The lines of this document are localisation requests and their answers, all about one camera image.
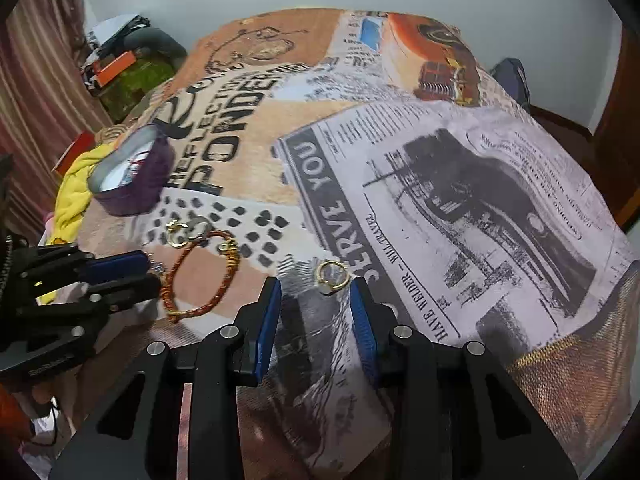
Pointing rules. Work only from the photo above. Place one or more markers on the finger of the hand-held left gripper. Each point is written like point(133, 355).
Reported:
point(120, 265)
point(130, 291)

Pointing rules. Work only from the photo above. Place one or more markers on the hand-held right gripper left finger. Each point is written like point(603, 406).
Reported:
point(266, 321)

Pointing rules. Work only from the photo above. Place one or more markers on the yellow cloth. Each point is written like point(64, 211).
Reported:
point(70, 200)

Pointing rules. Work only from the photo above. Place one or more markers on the purple jewelry box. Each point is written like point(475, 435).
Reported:
point(150, 175)

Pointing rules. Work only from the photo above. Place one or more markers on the gold hoop earring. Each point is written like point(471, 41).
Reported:
point(173, 239)

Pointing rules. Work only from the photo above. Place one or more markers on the red box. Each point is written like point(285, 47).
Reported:
point(70, 152)

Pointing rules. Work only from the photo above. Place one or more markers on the printed blanket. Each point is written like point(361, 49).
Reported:
point(450, 210)

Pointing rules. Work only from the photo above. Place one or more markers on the green patterned bag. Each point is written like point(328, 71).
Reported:
point(132, 82)

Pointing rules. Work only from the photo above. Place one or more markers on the small silver pendant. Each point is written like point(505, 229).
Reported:
point(157, 267)

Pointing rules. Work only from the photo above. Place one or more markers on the wooden door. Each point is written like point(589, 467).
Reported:
point(620, 125)

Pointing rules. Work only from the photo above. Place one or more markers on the blue-grey bag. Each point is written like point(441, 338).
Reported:
point(512, 80)

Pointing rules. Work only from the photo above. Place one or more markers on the striped curtain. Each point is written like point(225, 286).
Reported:
point(35, 70)

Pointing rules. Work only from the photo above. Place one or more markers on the white cloth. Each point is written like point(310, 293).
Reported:
point(42, 437)

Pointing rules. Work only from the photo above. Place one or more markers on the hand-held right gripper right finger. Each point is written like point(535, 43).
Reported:
point(363, 332)

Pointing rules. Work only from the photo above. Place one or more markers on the orange box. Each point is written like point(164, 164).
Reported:
point(115, 69)

